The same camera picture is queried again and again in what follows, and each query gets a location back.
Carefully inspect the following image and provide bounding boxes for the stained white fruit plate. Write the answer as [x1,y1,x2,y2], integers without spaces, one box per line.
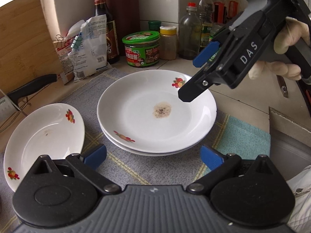
[96,69,218,154]

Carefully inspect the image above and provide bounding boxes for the gloved right hand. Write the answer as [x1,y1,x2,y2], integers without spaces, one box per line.
[248,17,310,81]

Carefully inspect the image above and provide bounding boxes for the clear glass oil bottle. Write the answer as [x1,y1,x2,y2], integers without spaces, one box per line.
[178,2,202,60]

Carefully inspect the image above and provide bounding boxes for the teal happy everyday mat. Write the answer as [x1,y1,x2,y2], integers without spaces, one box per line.
[202,115,272,175]

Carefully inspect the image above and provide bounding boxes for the rear red label bottle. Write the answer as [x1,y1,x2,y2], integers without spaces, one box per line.
[226,0,240,21]

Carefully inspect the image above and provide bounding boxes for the red label bottle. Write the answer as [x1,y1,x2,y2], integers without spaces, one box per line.
[226,0,240,21]
[213,0,227,24]

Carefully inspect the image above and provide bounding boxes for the grey checked cloth mat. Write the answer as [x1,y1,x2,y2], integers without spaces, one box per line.
[0,67,231,233]

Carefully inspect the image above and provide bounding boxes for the plastic bottle yellow cap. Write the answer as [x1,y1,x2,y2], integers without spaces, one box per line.
[198,0,214,50]

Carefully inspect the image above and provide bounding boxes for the yellow lid spice jar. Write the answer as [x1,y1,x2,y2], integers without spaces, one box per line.
[159,26,177,61]

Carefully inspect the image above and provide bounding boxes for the small green lid jar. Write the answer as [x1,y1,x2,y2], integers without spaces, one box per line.
[148,20,162,32]

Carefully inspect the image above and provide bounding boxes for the green lid sauce jar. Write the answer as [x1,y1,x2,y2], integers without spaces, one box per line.
[122,30,160,68]

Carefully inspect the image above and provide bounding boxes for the white quilted jacket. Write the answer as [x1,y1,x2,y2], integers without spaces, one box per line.
[287,165,311,232]

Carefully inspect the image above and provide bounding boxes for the dark red knife block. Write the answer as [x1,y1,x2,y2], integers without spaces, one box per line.
[106,0,141,56]

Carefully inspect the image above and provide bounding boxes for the dark soy sauce bottle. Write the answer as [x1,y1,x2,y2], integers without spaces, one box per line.
[92,0,121,65]

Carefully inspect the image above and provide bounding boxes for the white clipped food bags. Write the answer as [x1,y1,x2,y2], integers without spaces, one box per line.
[53,15,111,84]

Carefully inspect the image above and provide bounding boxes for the bamboo cutting board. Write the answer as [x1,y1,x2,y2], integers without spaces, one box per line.
[0,0,63,93]

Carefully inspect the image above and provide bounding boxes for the metal wire rack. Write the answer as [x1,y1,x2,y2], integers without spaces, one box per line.
[1,85,32,133]

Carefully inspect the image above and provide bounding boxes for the kitchen knife black handle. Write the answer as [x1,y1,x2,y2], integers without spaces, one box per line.
[0,74,58,122]

